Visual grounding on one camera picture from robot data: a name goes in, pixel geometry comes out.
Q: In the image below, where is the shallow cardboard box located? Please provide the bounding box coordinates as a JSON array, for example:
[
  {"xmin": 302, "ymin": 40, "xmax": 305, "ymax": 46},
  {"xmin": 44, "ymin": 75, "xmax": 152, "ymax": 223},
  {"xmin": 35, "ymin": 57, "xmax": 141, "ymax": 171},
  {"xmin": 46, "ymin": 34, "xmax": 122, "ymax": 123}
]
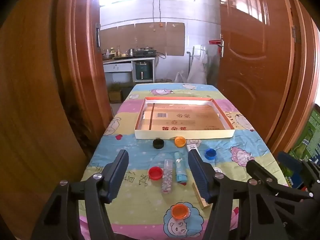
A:
[{"xmin": 134, "ymin": 96, "xmax": 235, "ymax": 140}]

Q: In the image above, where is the wooden door frame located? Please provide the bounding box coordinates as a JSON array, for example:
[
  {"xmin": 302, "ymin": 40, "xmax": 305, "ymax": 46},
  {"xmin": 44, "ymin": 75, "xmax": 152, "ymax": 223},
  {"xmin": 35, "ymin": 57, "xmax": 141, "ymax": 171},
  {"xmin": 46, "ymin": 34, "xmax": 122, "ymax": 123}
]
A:
[{"xmin": 282, "ymin": 0, "xmax": 320, "ymax": 155}]

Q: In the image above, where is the cartoon sheep printed tablecloth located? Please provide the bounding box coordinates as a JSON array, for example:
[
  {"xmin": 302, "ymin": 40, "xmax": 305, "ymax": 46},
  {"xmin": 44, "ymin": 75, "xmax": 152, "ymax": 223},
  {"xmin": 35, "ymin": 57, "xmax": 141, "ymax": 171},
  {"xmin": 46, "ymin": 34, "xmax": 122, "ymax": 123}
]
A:
[{"xmin": 79, "ymin": 83, "xmax": 288, "ymax": 240}]

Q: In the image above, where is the green printed carton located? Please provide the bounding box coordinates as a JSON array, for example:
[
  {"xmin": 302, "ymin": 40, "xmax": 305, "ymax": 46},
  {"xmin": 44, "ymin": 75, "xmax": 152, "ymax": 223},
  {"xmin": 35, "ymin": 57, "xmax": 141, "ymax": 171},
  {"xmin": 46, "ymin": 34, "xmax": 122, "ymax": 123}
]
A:
[{"xmin": 287, "ymin": 106, "xmax": 320, "ymax": 188}]

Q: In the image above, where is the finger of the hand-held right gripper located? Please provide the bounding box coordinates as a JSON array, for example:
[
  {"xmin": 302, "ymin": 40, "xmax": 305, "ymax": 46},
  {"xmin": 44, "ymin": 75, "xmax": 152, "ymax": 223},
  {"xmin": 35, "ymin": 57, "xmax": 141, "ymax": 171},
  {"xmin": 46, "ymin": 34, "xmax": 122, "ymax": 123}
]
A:
[
  {"xmin": 277, "ymin": 151, "xmax": 320, "ymax": 193},
  {"xmin": 246, "ymin": 159, "xmax": 313, "ymax": 199}
]

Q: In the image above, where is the wooden door with latch plate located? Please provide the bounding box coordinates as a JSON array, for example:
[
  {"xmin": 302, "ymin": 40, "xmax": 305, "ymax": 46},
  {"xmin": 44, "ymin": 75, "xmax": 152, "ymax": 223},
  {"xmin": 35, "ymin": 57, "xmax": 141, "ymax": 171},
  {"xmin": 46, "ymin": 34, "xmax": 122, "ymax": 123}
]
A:
[{"xmin": 0, "ymin": 0, "xmax": 114, "ymax": 240}]

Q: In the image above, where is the large white plastic bag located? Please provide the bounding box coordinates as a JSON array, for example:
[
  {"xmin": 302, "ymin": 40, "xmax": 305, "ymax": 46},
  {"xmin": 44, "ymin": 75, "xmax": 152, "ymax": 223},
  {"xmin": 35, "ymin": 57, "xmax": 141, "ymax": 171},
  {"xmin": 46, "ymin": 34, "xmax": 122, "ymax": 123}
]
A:
[{"xmin": 187, "ymin": 52, "xmax": 208, "ymax": 85}]

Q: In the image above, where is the wooden door with handle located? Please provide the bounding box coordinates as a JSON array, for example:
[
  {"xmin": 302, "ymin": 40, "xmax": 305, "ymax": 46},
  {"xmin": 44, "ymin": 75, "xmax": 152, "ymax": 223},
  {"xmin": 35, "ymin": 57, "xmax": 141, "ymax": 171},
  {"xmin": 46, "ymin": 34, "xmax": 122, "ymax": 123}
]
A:
[{"xmin": 216, "ymin": 0, "xmax": 295, "ymax": 143}]

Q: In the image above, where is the grey metal pipe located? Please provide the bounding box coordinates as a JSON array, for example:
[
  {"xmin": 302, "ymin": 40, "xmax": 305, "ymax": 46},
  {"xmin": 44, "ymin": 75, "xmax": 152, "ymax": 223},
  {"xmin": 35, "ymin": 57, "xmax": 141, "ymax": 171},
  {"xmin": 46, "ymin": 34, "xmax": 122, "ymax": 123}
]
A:
[{"xmin": 186, "ymin": 45, "xmax": 194, "ymax": 80}]

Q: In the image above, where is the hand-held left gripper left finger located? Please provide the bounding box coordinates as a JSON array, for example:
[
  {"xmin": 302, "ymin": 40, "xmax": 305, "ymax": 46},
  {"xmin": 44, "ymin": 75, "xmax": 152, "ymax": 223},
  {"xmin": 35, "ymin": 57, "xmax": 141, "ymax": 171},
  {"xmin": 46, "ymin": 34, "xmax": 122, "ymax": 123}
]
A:
[{"xmin": 30, "ymin": 149, "xmax": 130, "ymax": 240}]

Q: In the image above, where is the blue bottle cap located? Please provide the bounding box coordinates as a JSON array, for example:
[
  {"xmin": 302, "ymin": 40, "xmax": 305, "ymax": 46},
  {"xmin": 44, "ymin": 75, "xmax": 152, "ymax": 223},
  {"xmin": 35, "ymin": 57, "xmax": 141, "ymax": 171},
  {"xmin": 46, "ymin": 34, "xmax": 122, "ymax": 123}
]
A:
[{"xmin": 204, "ymin": 148, "xmax": 217, "ymax": 160}]

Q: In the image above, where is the green air fryer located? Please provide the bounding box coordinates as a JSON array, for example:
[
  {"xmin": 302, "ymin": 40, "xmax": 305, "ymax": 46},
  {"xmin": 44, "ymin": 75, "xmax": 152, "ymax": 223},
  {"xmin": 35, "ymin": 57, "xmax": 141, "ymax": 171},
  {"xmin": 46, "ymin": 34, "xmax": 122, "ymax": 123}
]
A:
[{"xmin": 135, "ymin": 61, "xmax": 151, "ymax": 79}]

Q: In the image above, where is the crate with green plants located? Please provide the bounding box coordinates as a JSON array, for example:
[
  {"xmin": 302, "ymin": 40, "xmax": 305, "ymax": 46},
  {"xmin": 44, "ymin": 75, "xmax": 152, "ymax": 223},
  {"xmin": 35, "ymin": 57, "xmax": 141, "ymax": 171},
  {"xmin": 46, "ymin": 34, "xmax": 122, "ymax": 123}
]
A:
[{"xmin": 107, "ymin": 82, "xmax": 125, "ymax": 103}]

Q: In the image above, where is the gold rectangular case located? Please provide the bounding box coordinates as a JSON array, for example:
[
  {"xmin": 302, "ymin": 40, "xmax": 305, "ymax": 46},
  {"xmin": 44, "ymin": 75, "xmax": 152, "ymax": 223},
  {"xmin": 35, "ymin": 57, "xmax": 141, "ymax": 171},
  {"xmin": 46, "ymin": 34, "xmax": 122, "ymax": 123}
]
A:
[{"xmin": 192, "ymin": 182, "xmax": 212, "ymax": 210}]

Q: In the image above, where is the cardboard wall sheet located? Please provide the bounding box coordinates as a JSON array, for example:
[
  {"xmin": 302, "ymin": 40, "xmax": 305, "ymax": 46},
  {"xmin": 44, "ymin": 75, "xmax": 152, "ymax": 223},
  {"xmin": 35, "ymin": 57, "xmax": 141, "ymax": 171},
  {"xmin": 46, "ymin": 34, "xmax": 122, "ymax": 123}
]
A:
[
  {"xmin": 99, "ymin": 27, "xmax": 118, "ymax": 49},
  {"xmin": 117, "ymin": 24, "xmax": 136, "ymax": 52},
  {"xmin": 135, "ymin": 22, "xmax": 167, "ymax": 53},
  {"xmin": 166, "ymin": 22, "xmax": 185, "ymax": 57}
]

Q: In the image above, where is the silver door handle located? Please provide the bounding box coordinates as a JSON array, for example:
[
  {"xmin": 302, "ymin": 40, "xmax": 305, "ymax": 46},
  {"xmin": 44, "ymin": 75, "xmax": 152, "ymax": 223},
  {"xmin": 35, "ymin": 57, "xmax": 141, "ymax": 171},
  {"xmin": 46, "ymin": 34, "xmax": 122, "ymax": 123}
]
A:
[{"xmin": 217, "ymin": 34, "xmax": 225, "ymax": 58}]

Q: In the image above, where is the red bottle cap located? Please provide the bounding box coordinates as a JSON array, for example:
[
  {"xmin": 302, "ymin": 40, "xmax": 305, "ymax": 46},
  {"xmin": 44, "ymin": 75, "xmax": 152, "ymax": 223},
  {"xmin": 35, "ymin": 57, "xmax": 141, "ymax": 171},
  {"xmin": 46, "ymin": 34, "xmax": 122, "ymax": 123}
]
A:
[{"xmin": 148, "ymin": 166, "xmax": 163, "ymax": 181}]

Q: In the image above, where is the black gas stove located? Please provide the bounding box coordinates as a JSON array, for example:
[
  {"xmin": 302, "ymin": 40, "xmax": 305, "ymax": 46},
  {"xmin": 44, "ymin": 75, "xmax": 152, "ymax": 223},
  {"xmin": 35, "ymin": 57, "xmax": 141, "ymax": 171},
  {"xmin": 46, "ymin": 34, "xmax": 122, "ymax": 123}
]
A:
[{"xmin": 132, "ymin": 49, "xmax": 157, "ymax": 57}]

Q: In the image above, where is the white kitchen counter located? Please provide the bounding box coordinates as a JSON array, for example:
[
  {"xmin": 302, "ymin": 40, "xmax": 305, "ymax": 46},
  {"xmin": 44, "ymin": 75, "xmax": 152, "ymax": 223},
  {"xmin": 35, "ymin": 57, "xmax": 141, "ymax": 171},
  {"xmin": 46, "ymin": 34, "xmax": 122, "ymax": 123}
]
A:
[{"xmin": 103, "ymin": 57, "xmax": 156, "ymax": 83}]

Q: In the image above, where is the teal lighter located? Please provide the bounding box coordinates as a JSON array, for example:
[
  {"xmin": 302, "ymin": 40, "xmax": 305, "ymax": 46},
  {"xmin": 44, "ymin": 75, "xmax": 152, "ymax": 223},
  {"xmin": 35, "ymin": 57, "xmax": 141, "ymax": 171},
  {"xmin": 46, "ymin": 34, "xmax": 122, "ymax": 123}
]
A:
[{"xmin": 174, "ymin": 152, "xmax": 188, "ymax": 183}]

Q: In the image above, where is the orange bottle cap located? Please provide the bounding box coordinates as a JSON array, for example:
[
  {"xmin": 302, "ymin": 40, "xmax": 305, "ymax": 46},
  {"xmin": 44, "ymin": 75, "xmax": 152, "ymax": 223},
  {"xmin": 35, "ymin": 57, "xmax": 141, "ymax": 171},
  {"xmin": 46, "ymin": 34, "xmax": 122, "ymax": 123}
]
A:
[
  {"xmin": 174, "ymin": 136, "xmax": 187, "ymax": 148},
  {"xmin": 171, "ymin": 204, "xmax": 188, "ymax": 219}
]

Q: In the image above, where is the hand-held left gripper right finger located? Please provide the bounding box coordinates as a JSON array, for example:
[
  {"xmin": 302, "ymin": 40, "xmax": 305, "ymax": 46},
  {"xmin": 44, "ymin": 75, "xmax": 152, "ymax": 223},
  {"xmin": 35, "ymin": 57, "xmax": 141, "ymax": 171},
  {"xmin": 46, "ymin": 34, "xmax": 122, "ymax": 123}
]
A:
[{"xmin": 187, "ymin": 149, "xmax": 288, "ymax": 240}]

